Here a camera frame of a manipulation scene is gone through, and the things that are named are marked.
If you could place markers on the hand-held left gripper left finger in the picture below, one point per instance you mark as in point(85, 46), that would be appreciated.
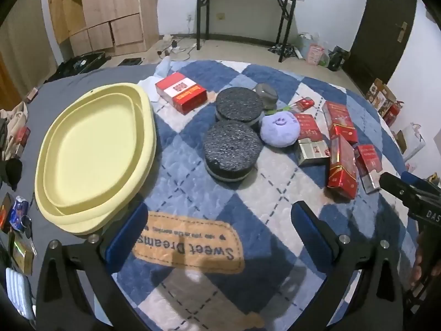
point(127, 238)

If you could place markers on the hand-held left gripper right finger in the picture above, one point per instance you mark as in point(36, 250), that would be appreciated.
point(310, 234)

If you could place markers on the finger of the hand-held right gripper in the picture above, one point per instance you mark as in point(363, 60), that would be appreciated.
point(413, 179)
point(396, 186)

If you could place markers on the red silver cigarette pack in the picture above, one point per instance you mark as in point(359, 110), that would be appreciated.
point(368, 165)

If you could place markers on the red cigarette carton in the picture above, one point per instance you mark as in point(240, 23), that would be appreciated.
point(342, 169)
point(339, 119)

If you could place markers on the silver cigarette box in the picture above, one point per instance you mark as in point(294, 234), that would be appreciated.
point(311, 151)

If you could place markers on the yellow collapsible basin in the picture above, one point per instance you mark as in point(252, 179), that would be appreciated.
point(93, 151)

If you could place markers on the red gold-emblem cigarette pack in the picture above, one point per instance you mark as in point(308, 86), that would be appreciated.
point(308, 127)

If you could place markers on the purple plush toy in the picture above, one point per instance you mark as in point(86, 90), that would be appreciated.
point(279, 131)

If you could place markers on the black round sponge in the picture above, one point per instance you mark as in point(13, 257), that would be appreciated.
point(231, 148)
point(239, 105)

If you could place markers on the red white cigarette box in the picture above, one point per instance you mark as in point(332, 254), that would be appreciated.
point(179, 91)

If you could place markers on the person's right hand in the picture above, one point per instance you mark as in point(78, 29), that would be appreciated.
point(420, 262)

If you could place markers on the white paper bag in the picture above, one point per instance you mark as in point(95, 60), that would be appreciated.
point(411, 141)

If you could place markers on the red container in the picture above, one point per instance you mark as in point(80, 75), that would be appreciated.
point(392, 113)

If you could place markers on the checkered blue white blanket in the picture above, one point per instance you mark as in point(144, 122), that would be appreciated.
point(213, 213)

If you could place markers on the cardboard box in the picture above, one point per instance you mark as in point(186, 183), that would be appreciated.
point(380, 94)

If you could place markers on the yellow box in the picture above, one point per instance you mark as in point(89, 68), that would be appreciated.
point(22, 257)

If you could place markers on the blue snack wrapper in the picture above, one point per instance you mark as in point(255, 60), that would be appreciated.
point(19, 210)

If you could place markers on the light blue power bank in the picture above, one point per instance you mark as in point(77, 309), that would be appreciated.
point(19, 293)

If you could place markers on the flat red box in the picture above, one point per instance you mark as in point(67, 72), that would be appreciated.
point(5, 212)

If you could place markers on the black pouch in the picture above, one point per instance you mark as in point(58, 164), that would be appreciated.
point(13, 174)

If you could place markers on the black bag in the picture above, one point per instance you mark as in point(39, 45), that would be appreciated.
point(337, 58)

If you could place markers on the small red white pack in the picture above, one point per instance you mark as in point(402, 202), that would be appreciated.
point(23, 136)

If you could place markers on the light blue cloth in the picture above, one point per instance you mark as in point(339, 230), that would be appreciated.
point(148, 81)

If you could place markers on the dark door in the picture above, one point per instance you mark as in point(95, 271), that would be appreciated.
point(379, 24)

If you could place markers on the clear pink plastic bag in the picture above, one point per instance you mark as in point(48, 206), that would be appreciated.
point(314, 50)

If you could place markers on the beige clothes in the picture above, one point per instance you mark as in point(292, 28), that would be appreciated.
point(12, 124)

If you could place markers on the grey bed sheet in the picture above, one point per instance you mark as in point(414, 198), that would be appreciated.
point(103, 74)

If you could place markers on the pink box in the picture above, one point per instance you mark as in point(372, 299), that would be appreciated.
point(31, 94)

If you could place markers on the black tray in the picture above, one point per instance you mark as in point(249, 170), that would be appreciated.
point(130, 61)

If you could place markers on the black open case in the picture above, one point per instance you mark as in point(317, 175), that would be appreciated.
point(81, 62)

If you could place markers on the wooden wardrobe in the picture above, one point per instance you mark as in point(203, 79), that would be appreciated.
point(103, 7)

